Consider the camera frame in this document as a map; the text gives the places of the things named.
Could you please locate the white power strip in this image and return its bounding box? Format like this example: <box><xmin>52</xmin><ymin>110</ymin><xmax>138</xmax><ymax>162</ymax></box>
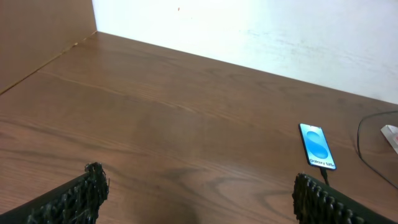
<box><xmin>381</xmin><ymin>125</ymin><xmax>398</xmax><ymax>154</ymax></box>

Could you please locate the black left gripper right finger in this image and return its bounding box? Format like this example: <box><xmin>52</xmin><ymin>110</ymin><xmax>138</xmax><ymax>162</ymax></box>
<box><xmin>292</xmin><ymin>173</ymin><xmax>397</xmax><ymax>224</ymax></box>

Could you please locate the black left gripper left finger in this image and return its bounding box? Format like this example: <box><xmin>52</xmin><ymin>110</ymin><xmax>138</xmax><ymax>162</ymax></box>
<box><xmin>1</xmin><ymin>162</ymin><xmax>109</xmax><ymax>224</ymax></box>

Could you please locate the blue Galaxy smartphone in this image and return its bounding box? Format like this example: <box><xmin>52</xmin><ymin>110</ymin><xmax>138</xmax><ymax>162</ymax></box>
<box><xmin>298</xmin><ymin>123</ymin><xmax>336</xmax><ymax>170</ymax></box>

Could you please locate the black USB charging cable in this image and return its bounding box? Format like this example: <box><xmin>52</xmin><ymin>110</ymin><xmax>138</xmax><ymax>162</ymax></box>
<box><xmin>319</xmin><ymin>110</ymin><xmax>398</xmax><ymax>190</ymax></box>

